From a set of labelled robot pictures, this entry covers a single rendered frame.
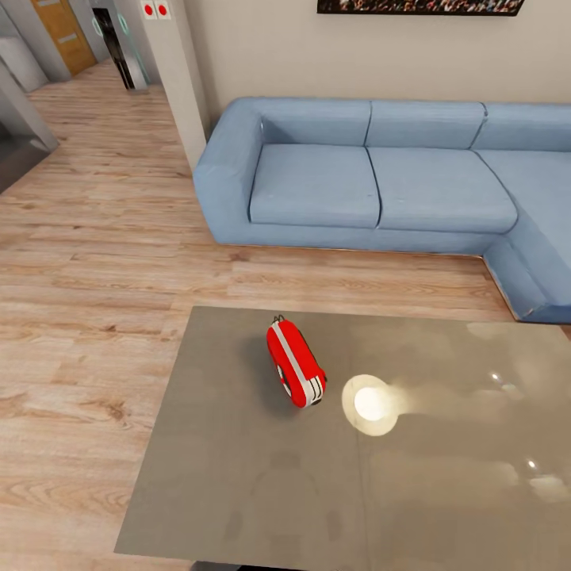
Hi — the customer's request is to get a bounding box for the radio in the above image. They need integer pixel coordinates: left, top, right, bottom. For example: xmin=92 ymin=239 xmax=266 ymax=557
xmin=266 ymin=317 xmax=328 ymax=408

